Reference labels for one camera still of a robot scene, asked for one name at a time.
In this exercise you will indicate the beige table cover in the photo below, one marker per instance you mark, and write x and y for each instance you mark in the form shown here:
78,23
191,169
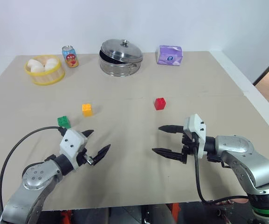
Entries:
134,121

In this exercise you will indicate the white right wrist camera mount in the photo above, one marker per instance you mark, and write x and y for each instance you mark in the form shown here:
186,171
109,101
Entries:
198,127

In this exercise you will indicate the purple tissue pack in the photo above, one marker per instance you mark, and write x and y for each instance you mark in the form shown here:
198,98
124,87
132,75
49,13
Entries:
169,57

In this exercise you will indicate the blue orange drink can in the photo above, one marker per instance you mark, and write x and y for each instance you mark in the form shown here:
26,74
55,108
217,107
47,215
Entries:
71,58

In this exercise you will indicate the white steamed bun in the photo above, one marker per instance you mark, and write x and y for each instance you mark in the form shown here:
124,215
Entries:
51,64
33,63
37,69

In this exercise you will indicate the red toy block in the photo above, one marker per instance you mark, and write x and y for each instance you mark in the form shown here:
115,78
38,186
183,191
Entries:
160,104

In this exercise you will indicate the orange frame part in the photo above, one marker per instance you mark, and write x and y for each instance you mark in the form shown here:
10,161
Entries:
66,217
174,213

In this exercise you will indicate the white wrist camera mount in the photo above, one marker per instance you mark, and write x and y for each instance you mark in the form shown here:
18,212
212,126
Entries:
71,142
198,127

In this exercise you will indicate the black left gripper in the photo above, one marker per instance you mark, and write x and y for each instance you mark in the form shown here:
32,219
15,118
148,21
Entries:
85,157

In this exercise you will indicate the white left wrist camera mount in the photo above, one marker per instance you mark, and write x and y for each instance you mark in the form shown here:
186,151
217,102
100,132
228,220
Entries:
71,142

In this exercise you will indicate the yellow toy block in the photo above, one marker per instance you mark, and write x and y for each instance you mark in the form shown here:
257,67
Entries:
87,110

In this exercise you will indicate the yellow bamboo steamer basket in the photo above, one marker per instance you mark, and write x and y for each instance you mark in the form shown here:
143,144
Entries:
48,78

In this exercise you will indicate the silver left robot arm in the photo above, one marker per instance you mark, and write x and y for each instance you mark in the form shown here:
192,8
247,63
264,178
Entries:
34,178

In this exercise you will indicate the green toy block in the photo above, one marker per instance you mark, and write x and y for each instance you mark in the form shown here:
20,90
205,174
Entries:
63,121

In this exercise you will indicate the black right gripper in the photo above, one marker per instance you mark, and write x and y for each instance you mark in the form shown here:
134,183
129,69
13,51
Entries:
188,149

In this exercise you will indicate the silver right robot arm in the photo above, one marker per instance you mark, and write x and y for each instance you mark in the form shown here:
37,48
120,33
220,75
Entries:
253,161

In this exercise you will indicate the stainless steel pot lid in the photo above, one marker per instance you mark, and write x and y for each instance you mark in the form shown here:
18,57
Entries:
120,51

